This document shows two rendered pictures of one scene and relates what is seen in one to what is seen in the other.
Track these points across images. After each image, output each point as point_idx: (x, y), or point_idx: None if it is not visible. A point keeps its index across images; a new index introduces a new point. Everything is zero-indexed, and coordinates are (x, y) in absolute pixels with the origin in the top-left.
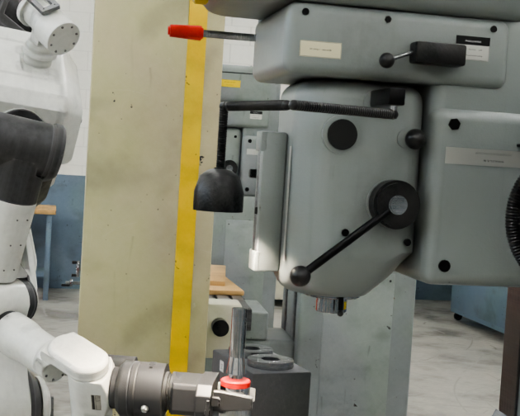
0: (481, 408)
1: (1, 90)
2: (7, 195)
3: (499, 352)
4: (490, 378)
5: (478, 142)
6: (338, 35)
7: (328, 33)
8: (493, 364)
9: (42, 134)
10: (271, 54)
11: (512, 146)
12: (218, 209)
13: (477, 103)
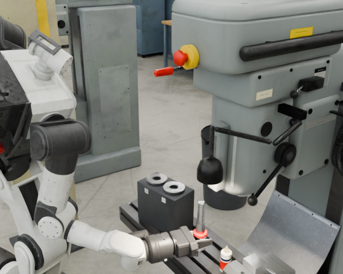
0: (145, 95)
1: (38, 106)
2: (65, 172)
3: (138, 62)
4: (141, 78)
5: (317, 116)
6: (271, 84)
7: (268, 85)
8: (139, 70)
9: (79, 135)
10: (226, 90)
11: (327, 113)
12: (216, 182)
13: (316, 97)
